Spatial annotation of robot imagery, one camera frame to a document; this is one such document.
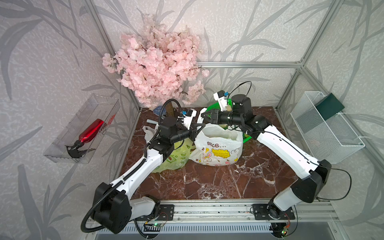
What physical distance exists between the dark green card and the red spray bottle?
1.04 metres

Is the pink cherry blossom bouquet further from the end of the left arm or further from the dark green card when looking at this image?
the dark green card

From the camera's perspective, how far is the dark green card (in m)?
0.70

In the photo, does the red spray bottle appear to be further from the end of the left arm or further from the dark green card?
the dark green card

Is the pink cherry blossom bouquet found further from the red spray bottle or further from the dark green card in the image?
the dark green card

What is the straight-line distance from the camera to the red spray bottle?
595 millimetres

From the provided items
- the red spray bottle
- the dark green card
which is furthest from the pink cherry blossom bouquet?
the dark green card
